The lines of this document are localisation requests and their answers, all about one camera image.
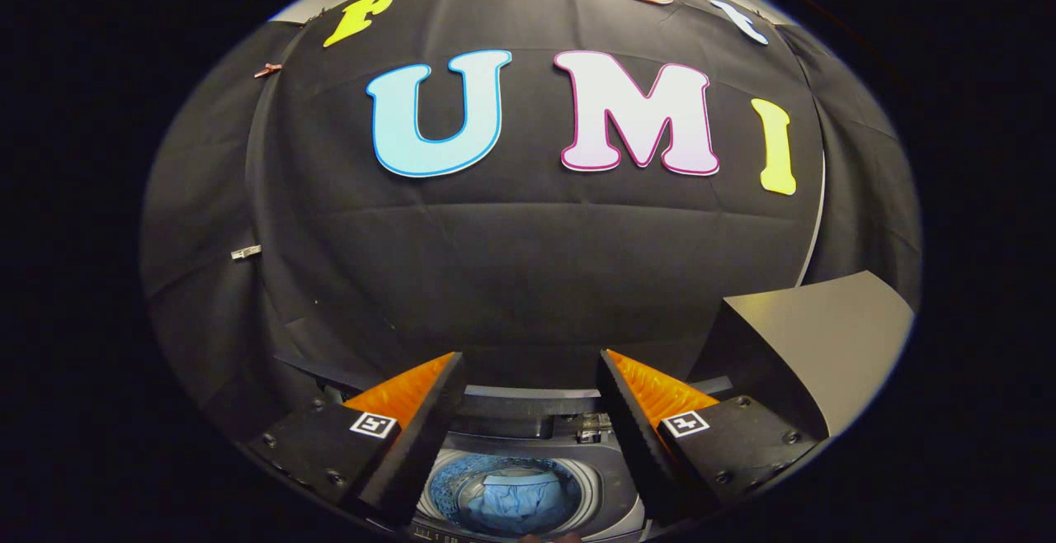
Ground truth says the light blue button shirt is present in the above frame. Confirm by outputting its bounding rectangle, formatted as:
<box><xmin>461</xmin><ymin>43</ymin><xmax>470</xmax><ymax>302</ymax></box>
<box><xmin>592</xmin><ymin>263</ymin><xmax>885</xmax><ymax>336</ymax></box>
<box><xmin>466</xmin><ymin>469</ymin><xmax>566</xmax><ymax>536</ymax></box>

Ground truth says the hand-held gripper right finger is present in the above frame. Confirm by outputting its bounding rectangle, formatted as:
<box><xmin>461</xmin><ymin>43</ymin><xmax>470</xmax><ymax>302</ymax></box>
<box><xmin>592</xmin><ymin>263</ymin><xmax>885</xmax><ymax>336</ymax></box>
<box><xmin>598</xmin><ymin>349</ymin><xmax>822</xmax><ymax>527</ymax></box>

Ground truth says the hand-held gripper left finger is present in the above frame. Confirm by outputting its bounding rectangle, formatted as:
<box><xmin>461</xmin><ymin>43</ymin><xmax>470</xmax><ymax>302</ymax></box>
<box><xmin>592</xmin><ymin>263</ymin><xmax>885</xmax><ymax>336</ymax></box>
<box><xmin>247</xmin><ymin>352</ymin><xmax>467</xmax><ymax>527</ymax></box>

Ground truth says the black backdrop cloth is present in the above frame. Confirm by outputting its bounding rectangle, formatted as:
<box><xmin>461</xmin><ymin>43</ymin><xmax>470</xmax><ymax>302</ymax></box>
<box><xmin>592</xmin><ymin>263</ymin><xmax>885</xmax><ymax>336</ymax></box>
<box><xmin>140</xmin><ymin>0</ymin><xmax>923</xmax><ymax>445</ymax></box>

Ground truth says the dark grey washing machine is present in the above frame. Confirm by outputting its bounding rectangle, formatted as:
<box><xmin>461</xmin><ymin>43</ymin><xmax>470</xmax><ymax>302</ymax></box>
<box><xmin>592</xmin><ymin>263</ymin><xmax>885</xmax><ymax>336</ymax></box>
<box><xmin>408</xmin><ymin>374</ymin><xmax>735</xmax><ymax>543</ymax></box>

